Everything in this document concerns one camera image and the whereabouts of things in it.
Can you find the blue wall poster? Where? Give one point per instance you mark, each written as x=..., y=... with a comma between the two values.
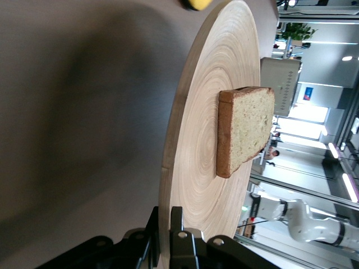
x=308, y=93

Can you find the green potted plant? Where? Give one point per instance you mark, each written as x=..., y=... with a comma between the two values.
x=298, y=30

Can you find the yellow quilted oven mitt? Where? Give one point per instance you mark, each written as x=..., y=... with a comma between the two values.
x=199, y=4

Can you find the round wooden plate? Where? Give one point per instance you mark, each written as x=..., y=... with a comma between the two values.
x=202, y=140

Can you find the person in white shirt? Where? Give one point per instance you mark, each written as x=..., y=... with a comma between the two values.
x=273, y=155

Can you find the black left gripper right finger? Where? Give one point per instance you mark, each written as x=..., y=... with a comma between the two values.
x=182, y=249

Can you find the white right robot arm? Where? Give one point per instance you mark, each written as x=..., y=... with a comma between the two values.
x=308, y=224

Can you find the bread slice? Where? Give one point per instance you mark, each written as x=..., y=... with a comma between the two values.
x=246, y=129

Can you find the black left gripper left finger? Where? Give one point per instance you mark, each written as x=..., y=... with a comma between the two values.
x=140, y=246

